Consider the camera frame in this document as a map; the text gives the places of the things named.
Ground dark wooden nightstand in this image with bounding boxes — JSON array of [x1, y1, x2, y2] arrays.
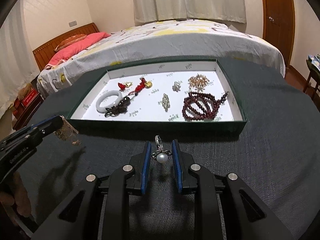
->
[[12, 94, 43, 131]]

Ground pink bead bracelet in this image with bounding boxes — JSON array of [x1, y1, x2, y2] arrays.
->
[[188, 74, 210, 92]]

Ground dark grey table cloth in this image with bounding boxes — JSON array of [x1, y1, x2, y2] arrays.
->
[[19, 59, 319, 239]]

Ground orange patterned pillow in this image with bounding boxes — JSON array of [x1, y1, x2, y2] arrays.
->
[[54, 34, 87, 52]]

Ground pink pillow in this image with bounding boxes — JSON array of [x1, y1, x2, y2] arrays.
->
[[45, 32, 111, 70]]

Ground wooden headboard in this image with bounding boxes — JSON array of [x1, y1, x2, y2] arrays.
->
[[33, 22, 99, 71]]

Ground clothes pile on chair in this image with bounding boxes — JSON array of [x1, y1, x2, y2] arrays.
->
[[306, 55, 319, 80]]

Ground wall socket plate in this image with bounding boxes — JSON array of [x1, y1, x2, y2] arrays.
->
[[69, 21, 77, 27]]

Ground white jade bangle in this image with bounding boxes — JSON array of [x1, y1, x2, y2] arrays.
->
[[95, 90, 123, 113]]

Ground small gold red charm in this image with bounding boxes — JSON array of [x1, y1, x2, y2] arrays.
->
[[118, 82, 133, 91]]

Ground brown wooden door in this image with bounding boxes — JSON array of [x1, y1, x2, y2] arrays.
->
[[263, 0, 295, 67]]

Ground dark red bead mala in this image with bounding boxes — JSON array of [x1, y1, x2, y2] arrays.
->
[[182, 92, 228, 121]]

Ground green jewelry tray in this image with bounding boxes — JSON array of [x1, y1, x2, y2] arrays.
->
[[68, 57, 247, 135]]

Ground red box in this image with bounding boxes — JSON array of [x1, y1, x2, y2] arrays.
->
[[21, 88, 38, 108]]

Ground left hand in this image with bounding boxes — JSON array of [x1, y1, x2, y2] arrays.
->
[[1, 172, 31, 217]]

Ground brown plush toy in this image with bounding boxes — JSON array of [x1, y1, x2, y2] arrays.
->
[[17, 83, 33, 101]]

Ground wooden chair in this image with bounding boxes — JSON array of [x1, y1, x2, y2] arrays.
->
[[303, 60, 320, 99]]

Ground white curtain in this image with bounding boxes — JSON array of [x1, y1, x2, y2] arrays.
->
[[133, 0, 247, 25]]

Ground silver bead earring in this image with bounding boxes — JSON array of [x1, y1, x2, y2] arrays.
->
[[161, 93, 170, 112]]

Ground pink shell bracelet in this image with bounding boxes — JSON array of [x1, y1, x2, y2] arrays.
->
[[53, 115, 82, 146]]

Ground small silver earring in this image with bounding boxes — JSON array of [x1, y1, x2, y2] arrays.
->
[[172, 81, 181, 92]]

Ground red knot gold charm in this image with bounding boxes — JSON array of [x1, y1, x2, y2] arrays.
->
[[129, 77, 152, 96]]

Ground black gourd pendant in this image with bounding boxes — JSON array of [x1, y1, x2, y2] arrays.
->
[[105, 96, 131, 117]]

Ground bed with patterned sheet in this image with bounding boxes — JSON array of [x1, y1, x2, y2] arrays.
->
[[37, 20, 285, 98]]

